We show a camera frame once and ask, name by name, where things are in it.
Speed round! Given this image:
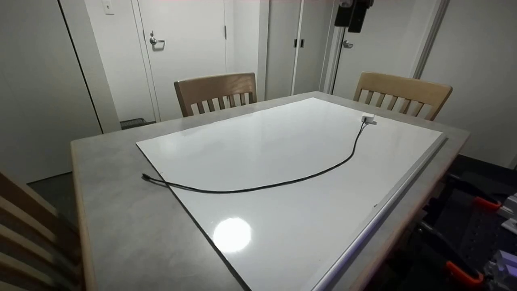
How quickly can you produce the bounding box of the white door with lever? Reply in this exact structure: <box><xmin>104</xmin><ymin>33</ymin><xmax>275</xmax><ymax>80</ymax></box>
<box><xmin>131</xmin><ymin>0</ymin><xmax>232</xmax><ymax>124</ymax></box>

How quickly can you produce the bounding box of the silver lever door handle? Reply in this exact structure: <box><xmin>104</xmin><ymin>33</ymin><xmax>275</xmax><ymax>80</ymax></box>
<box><xmin>148</xmin><ymin>31</ymin><xmax>169</xmax><ymax>54</ymax></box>

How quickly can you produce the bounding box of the black charger cable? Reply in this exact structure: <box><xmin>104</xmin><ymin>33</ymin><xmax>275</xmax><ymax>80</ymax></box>
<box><xmin>141</xmin><ymin>122</ymin><xmax>369</xmax><ymax>196</ymax></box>

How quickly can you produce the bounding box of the orange handled black clamp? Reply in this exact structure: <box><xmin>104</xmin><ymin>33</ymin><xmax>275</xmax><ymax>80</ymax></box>
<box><xmin>442</xmin><ymin>259</ymin><xmax>487</xmax><ymax>288</ymax></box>
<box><xmin>469</xmin><ymin>193</ymin><xmax>508</xmax><ymax>216</ymax></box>

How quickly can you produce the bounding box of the white closet door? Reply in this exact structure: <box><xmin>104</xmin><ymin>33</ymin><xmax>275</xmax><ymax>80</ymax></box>
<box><xmin>266</xmin><ymin>0</ymin><xmax>298</xmax><ymax>103</ymax></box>
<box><xmin>295</xmin><ymin>0</ymin><xmax>335</xmax><ymax>98</ymax></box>

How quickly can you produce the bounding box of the wooden slat-back chair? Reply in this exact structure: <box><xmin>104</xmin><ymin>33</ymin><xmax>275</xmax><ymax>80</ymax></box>
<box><xmin>353</xmin><ymin>72</ymin><xmax>455</xmax><ymax>124</ymax></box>
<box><xmin>0</xmin><ymin>170</ymin><xmax>86</xmax><ymax>291</ymax></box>
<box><xmin>173</xmin><ymin>72</ymin><xmax>259</xmax><ymax>119</ymax></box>

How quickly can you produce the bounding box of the white door with knob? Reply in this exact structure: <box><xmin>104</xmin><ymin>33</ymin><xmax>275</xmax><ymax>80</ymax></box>
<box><xmin>332</xmin><ymin>0</ymin><xmax>435</xmax><ymax>103</ymax></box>

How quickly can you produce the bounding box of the white whiteboard with aluminium rail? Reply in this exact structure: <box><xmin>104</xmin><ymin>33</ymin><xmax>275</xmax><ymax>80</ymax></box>
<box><xmin>135</xmin><ymin>96</ymin><xmax>450</xmax><ymax>291</ymax></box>

